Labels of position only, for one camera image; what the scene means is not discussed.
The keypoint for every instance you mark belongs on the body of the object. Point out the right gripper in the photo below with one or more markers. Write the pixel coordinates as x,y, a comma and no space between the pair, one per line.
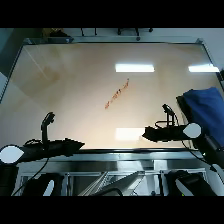
156,133

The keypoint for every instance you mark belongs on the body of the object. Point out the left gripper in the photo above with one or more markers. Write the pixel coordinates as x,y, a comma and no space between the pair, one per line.
68,146

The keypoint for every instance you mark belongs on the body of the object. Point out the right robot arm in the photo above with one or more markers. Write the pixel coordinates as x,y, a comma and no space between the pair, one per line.
196,133

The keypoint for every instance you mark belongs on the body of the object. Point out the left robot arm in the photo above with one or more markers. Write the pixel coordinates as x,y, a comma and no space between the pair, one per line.
20,154

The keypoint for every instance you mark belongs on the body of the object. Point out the blue garment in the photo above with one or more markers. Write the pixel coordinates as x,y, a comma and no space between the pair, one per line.
206,108

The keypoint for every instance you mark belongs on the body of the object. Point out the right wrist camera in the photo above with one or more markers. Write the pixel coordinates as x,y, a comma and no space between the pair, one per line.
168,113

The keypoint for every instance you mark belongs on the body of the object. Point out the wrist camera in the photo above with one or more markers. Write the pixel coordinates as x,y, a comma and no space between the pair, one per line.
46,126
168,113

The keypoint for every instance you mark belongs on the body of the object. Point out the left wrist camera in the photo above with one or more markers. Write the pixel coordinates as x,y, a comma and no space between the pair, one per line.
46,126

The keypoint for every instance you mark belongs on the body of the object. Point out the silver frame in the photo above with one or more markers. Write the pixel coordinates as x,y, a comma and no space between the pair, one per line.
110,173

